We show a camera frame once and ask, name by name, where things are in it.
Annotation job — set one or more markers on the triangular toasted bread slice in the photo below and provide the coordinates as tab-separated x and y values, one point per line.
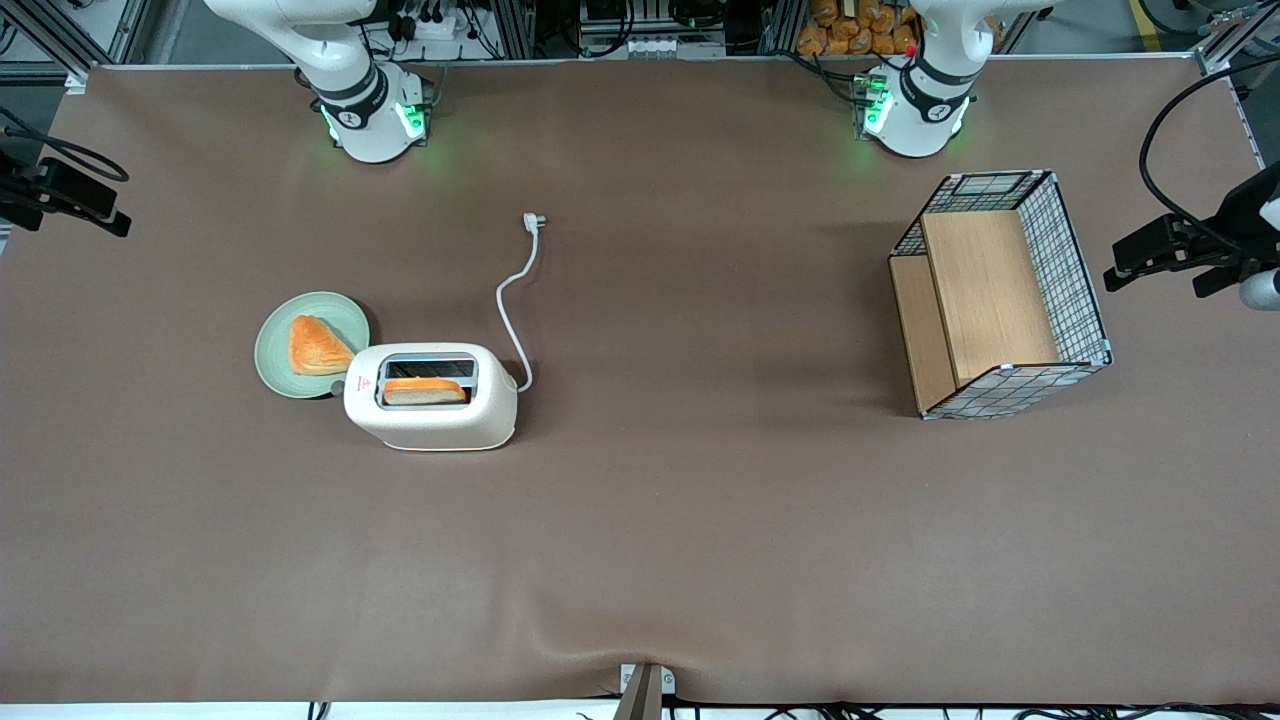
312	348

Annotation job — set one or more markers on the white two-slot toaster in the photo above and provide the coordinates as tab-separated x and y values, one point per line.
440	425

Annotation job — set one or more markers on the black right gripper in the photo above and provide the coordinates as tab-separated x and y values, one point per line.
22	190

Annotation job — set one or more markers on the bag of orange buns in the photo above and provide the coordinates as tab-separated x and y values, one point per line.
855	28

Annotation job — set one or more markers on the bread slice in toaster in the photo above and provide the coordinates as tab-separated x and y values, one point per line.
425	392

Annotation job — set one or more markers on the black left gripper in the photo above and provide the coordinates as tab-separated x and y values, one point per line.
1232	222

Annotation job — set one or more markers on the pale green round plate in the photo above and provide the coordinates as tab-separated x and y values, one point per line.
275	350

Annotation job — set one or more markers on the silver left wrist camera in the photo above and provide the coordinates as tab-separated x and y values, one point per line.
1262	290

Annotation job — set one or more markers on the wooden step shelf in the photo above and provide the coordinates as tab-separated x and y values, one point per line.
985	295

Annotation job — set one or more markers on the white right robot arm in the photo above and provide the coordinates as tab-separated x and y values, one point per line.
345	90

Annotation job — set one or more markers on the white power strip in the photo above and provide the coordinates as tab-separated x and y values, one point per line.
435	25

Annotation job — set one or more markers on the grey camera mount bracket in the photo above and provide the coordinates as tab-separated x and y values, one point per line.
645	692

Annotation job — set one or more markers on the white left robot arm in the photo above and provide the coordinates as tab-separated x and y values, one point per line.
925	100

